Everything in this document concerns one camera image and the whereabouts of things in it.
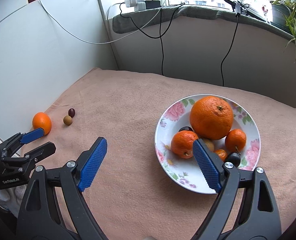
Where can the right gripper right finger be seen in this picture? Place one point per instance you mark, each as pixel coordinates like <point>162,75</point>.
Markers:
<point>258,216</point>

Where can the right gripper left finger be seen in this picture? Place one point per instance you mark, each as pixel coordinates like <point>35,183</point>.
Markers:
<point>40,216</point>

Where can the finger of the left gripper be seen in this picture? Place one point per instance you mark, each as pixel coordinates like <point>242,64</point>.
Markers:
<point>32,157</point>
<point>17,141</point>

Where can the large orange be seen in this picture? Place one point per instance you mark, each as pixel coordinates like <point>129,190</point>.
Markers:
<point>211,117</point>
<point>42,120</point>

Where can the small brown longan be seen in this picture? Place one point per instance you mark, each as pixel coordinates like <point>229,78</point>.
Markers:
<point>67,120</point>

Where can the dark plum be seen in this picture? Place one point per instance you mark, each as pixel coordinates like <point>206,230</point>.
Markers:
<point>186,128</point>
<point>234,158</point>

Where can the small dark red cherry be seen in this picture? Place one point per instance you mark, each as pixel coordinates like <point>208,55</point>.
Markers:
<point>71,112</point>

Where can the left hand in glove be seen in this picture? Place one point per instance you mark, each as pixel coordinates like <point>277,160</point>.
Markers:
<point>11,199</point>

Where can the small kumquat in plate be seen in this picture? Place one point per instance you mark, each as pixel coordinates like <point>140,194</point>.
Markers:
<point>222,154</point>

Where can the floral white plate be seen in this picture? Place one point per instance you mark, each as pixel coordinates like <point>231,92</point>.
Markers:
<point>186,172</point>

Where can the mandarin with stem in plate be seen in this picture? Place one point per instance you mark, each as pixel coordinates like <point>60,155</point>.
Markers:
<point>235,140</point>

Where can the brown kiwi in plate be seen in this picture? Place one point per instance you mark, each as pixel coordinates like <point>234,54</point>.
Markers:
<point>209,144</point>

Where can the pink towel cloth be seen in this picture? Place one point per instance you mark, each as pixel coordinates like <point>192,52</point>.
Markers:
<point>131,196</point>

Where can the large orange in plate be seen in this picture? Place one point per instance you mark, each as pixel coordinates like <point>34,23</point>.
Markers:
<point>211,117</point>

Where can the dark plum in plate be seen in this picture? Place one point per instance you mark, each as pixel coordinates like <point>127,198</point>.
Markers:
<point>186,128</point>

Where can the grey sill cloth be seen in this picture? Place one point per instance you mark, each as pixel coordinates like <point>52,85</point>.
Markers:
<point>127,22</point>

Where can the black power adapter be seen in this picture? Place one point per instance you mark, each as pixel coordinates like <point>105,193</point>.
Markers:
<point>152,4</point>

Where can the potted spider plant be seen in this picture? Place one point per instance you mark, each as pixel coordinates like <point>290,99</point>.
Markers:
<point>288,10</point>

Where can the black device on sill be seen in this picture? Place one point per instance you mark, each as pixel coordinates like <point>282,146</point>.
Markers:
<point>241,8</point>

